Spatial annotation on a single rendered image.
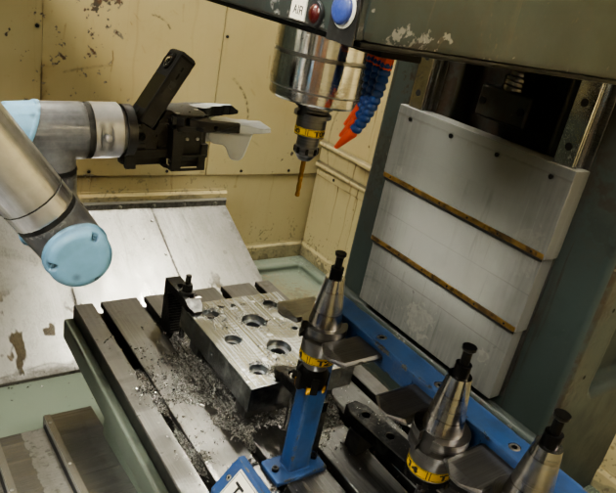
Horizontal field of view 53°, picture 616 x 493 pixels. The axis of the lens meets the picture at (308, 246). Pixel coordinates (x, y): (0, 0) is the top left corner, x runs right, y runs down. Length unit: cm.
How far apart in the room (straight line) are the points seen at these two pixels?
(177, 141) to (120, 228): 115
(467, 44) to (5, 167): 51
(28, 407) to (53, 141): 89
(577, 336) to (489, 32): 70
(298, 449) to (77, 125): 59
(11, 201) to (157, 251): 130
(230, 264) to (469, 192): 96
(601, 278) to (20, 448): 114
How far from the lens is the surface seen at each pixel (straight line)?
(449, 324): 143
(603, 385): 152
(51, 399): 162
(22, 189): 71
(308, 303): 88
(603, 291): 125
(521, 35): 81
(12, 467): 132
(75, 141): 84
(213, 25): 205
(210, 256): 204
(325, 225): 238
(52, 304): 180
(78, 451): 131
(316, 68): 94
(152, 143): 90
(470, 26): 74
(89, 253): 74
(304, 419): 99
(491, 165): 131
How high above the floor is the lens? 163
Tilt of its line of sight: 23 degrees down
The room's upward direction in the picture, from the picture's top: 12 degrees clockwise
